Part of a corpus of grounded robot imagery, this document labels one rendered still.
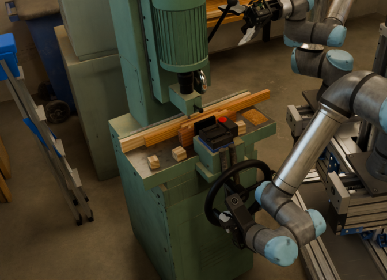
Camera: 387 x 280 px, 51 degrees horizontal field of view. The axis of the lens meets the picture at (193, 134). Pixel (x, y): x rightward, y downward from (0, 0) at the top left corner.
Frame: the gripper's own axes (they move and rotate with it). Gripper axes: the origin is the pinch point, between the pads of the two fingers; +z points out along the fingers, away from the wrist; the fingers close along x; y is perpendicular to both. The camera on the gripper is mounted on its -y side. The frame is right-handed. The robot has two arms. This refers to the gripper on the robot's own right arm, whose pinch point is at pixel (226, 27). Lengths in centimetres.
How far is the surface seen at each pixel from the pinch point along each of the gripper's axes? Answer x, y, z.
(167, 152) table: 27, -32, 28
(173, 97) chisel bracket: 7.7, -31.2, 16.1
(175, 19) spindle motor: -5.7, 4.0, 17.9
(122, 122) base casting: 0, -68, 29
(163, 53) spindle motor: -1.6, -9.3, 21.2
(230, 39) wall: -92, -236, -154
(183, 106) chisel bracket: 14.2, -25.4, 16.1
